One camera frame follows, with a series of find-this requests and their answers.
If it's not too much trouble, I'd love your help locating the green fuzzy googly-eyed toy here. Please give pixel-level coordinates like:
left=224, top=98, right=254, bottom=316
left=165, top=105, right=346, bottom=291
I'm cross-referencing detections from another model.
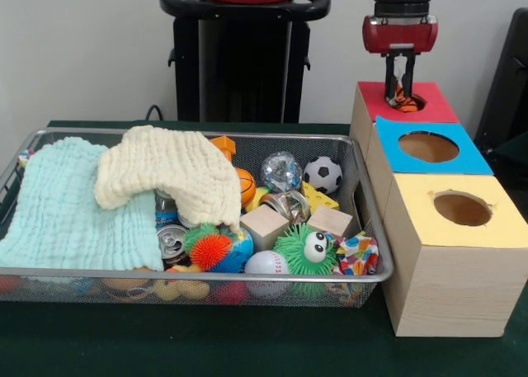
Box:
left=271, top=223, right=339, bottom=276

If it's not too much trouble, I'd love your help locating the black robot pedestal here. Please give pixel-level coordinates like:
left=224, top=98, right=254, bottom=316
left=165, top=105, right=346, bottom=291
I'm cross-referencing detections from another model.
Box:
left=159, top=0, right=331, bottom=125

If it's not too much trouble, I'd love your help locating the colourful patterned packet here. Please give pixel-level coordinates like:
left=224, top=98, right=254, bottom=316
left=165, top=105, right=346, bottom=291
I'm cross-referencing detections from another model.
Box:
left=332, top=233, right=380, bottom=277

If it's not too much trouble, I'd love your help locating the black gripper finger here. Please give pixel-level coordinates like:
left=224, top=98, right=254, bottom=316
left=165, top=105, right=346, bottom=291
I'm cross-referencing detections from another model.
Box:
left=402, top=54, right=417, bottom=101
left=384, top=54, right=398, bottom=102

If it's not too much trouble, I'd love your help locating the white toy baseball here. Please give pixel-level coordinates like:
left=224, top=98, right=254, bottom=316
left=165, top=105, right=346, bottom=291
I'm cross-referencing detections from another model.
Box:
left=243, top=251, right=292, bottom=298

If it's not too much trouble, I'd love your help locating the light blue muslin cloth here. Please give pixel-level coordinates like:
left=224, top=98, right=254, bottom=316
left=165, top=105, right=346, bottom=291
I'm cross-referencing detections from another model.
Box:
left=0, top=139, right=166, bottom=273

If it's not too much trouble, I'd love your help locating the black and white soccer ball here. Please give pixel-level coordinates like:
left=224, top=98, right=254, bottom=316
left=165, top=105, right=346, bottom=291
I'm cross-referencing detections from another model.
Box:
left=303, top=156, right=343, bottom=191

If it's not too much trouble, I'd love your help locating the clear glitter ball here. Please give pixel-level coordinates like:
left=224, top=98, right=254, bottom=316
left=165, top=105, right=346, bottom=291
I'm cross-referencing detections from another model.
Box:
left=261, top=151, right=304, bottom=191

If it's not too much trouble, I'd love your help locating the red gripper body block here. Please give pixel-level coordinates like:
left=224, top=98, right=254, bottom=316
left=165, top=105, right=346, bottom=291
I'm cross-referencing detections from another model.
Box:
left=362, top=14, right=440, bottom=58

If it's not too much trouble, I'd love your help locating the wooden box with three holes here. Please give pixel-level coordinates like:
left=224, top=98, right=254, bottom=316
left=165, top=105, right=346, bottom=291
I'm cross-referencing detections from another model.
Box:
left=349, top=79, right=528, bottom=337

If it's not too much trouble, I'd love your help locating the black upright panel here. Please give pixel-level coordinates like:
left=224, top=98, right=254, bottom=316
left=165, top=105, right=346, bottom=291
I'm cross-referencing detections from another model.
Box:
left=474, top=7, right=528, bottom=147

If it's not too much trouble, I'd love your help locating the shallow metal mesh bin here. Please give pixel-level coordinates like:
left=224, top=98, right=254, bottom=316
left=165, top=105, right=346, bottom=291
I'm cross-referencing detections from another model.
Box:
left=0, top=128, right=394, bottom=309

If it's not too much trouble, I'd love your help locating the yellow cheese wedge toy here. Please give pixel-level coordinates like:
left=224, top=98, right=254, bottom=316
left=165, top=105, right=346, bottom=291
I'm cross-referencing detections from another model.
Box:
left=300, top=181, right=340, bottom=212

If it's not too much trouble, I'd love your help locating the cream muslin cloth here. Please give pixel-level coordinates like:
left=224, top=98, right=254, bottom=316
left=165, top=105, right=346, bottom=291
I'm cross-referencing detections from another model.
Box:
left=93, top=125, right=243, bottom=233

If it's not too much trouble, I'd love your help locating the orange striped tiger plush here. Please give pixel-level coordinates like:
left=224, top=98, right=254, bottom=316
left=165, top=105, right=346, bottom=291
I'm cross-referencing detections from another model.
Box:
left=389, top=86, right=426, bottom=113

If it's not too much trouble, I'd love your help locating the plain wooden cube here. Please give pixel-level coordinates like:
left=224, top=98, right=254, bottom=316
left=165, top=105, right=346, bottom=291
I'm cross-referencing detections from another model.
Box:
left=307, top=205, right=355, bottom=238
left=239, top=205, right=292, bottom=252

